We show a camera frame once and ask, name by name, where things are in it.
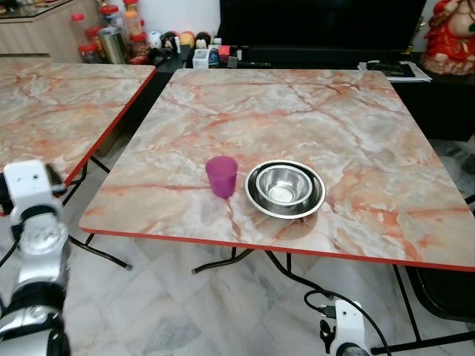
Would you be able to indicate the large marble-print folding table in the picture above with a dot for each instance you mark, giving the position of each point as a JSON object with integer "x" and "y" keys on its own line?
{"x": 297, "y": 111}

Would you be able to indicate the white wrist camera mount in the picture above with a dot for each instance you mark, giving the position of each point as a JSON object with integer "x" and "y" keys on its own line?
{"x": 24, "y": 178}
{"x": 349, "y": 322}

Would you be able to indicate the round steel plate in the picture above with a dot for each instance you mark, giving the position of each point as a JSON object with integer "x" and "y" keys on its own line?
{"x": 256, "y": 204}

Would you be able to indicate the white papers with black remote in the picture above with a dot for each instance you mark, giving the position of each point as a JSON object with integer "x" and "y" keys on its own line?
{"x": 393, "y": 70}

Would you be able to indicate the black television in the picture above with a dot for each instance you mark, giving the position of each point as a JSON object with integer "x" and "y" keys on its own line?
{"x": 319, "y": 22}

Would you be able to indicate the steel tumbler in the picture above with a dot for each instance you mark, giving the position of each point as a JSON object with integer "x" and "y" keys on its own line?
{"x": 112, "y": 46}

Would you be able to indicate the wooden cabinet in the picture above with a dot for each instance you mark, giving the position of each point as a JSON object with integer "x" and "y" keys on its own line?
{"x": 37, "y": 33}

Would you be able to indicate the red-lidded snack jar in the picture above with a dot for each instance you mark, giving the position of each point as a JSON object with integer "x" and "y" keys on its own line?
{"x": 133, "y": 18}

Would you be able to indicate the small red box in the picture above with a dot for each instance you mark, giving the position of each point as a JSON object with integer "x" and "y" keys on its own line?
{"x": 224, "y": 55}

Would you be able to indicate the black television stand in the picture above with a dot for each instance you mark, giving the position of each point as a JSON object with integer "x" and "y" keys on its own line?
{"x": 438, "y": 104}

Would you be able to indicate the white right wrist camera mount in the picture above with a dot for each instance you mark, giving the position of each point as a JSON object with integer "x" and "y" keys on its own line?
{"x": 349, "y": 322}

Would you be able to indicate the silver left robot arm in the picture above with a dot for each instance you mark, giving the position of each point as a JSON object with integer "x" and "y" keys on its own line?
{"x": 43, "y": 248}

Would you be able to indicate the marble-print side table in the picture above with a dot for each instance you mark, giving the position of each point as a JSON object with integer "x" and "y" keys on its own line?
{"x": 52, "y": 104}

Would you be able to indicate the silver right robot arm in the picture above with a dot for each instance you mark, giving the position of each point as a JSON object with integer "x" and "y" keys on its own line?
{"x": 352, "y": 353}

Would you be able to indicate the tall red-lidded plastic jar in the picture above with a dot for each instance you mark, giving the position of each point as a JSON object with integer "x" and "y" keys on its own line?
{"x": 79, "y": 30}

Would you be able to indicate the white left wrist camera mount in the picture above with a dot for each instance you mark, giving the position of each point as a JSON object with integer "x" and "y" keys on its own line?
{"x": 24, "y": 178}

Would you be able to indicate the small white box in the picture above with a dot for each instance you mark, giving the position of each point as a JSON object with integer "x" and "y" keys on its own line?
{"x": 200, "y": 58}

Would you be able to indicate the purple plastic cup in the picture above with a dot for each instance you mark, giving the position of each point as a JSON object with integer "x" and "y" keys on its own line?
{"x": 221, "y": 178}

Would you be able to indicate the steel bowl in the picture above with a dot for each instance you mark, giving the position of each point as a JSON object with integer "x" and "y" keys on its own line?
{"x": 283, "y": 186}

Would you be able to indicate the black chair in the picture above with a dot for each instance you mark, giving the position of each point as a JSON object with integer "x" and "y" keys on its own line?
{"x": 445, "y": 293}

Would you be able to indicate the red seated idol statue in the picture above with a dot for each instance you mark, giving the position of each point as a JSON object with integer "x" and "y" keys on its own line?
{"x": 449, "y": 41}

